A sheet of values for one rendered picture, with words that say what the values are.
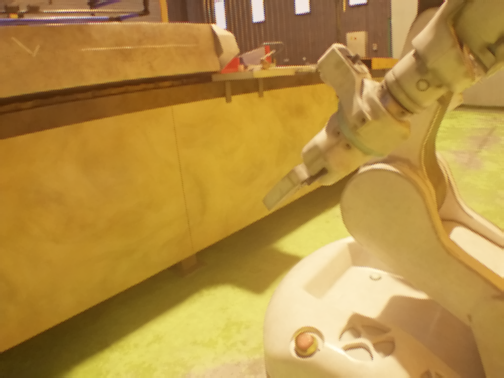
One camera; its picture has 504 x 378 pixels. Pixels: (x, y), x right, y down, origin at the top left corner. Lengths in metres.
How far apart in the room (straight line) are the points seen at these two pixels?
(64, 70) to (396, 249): 1.00
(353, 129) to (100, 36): 0.97
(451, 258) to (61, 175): 1.02
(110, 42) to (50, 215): 0.58
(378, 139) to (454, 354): 0.48
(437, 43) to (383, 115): 0.09
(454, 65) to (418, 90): 0.04
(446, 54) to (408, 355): 0.46
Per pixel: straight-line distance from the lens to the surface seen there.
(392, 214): 0.58
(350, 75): 0.41
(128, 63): 1.24
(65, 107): 1.14
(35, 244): 1.17
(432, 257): 0.59
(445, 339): 0.76
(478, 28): 0.37
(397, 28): 6.89
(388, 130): 0.39
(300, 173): 0.45
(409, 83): 0.38
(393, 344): 0.63
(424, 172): 0.61
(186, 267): 1.54
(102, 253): 1.25
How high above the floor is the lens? 0.79
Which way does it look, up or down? 19 degrees down
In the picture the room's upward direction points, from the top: 5 degrees counter-clockwise
